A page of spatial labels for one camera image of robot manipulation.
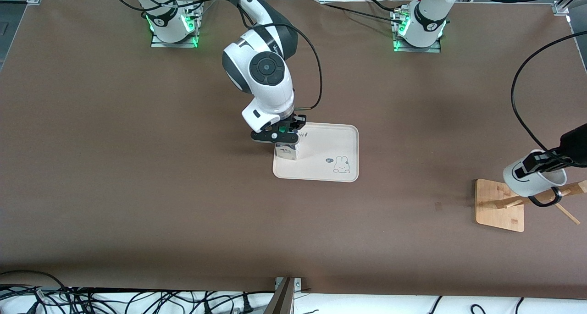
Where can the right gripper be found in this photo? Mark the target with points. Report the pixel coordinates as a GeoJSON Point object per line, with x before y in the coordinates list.
{"type": "Point", "coordinates": [299, 121]}

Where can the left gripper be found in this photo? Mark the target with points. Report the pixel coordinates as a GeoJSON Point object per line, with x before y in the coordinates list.
{"type": "Point", "coordinates": [574, 142]}

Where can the blue and white milk carton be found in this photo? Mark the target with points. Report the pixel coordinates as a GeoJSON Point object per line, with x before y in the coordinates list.
{"type": "Point", "coordinates": [286, 152]}

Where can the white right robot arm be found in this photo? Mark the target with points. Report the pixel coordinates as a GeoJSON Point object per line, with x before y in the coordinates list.
{"type": "Point", "coordinates": [270, 85]}

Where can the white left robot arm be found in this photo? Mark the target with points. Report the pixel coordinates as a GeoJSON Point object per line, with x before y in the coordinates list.
{"type": "Point", "coordinates": [429, 16]}

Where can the wooden cup rack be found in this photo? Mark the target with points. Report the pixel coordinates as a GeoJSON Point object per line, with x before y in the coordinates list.
{"type": "Point", "coordinates": [497, 213]}

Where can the cream tray with rabbit print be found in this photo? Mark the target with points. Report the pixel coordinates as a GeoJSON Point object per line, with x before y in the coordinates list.
{"type": "Point", "coordinates": [321, 144]}

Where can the aluminium right arm base plate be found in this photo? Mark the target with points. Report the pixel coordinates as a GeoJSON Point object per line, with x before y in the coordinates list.
{"type": "Point", "coordinates": [174, 42]}

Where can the aluminium table corner bracket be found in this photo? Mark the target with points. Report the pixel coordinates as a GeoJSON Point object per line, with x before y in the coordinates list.
{"type": "Point", "coordinates": [561, 8]}

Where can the aluminium frame post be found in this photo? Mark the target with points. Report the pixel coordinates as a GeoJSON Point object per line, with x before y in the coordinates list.
{"type": "Point", "coordinates": [282, 298]}

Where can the aluminium left arm base plate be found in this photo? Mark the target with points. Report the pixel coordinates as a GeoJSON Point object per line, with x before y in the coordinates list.
{"type": "Point", "coordinates": [417, 49]}

